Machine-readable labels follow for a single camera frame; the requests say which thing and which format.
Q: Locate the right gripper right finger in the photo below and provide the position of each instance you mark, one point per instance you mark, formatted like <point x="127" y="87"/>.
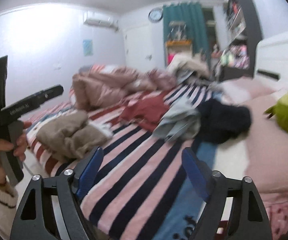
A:
<point x="248" y="218"/>

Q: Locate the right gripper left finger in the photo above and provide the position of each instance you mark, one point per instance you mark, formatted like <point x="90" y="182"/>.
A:
<point x="35" y="217"/>

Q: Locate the beige knit sweater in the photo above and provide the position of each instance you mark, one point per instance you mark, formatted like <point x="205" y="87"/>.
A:
<point x="72" y="136"/>

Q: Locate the left forearm cream sleeve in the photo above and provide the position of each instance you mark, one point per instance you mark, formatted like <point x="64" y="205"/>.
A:
<point x="8" y="204"/>

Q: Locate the cream clothes pile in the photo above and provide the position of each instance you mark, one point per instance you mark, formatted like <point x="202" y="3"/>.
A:
<point x="184" y="61"/>

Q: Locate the person's left hand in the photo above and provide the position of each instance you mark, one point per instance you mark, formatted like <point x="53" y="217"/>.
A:
<point x="13" y="144"/>

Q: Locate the pink ribbed pillow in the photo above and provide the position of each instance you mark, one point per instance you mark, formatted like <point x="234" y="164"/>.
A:
<point x="262" y="152"/>

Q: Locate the pink quilted blanket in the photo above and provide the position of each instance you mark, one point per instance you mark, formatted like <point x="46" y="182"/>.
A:
<point x="102" y="86"/>

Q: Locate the black fuzzy garment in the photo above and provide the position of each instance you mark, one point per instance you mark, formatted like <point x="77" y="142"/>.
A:
<point x="220" y="122"/>

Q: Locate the light blue garment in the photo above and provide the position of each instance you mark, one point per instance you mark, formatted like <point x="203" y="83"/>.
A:
<point x="181" y="121"/>

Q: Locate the dark red garment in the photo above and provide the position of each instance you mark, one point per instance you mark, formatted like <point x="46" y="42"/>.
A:
<point x="146" y="112"/>

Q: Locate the white air conditioner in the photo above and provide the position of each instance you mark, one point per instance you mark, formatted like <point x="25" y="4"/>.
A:
<point x="97" y="19"/>

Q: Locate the white door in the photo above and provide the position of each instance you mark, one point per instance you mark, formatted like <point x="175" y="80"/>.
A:
<point x="144" y="47"/>

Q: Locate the white headboard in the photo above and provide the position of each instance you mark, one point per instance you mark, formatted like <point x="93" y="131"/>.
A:
<point x="272" y="55"/>

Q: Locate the yellow shelf box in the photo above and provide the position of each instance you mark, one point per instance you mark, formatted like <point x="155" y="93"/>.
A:
<point x="173" y="47"/>

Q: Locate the dark bookshelf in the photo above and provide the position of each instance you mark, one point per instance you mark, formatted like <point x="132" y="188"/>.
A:
<point x="238" y="32"/>

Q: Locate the teal curtain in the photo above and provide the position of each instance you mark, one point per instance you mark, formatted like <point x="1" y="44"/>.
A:
<point x="191" y="14"/>

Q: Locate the blue wall poster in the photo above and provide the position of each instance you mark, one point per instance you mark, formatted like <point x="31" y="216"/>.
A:
<point x="87" y="47"/>

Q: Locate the round wall clock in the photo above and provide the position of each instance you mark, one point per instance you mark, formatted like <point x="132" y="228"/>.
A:
<point x="155" y="15"/>

